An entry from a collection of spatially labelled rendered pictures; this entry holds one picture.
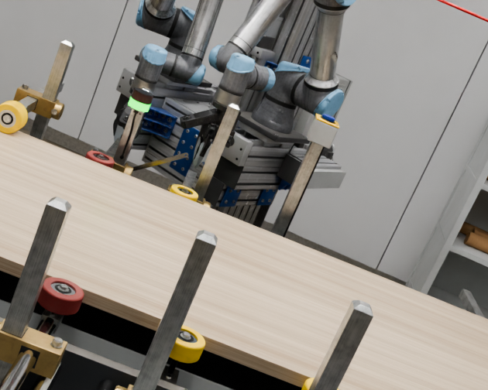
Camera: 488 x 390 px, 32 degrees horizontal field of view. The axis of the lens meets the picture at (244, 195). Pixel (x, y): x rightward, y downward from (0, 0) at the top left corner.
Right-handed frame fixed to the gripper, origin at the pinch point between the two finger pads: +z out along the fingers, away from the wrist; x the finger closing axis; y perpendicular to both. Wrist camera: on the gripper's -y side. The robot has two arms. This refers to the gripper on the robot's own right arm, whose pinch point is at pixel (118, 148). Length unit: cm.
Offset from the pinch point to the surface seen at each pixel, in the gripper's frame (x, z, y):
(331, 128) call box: -56, -39, -32
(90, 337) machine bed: -18, 1, -118
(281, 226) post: -55, -6, -30
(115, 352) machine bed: -24, 2, -118
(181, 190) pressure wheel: -24.1, -8.5, -41.9
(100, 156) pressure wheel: 0.1, -9.0, -42.3
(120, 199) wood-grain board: -11, -9, -66
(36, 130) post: 21.3, -5.2, -30.3
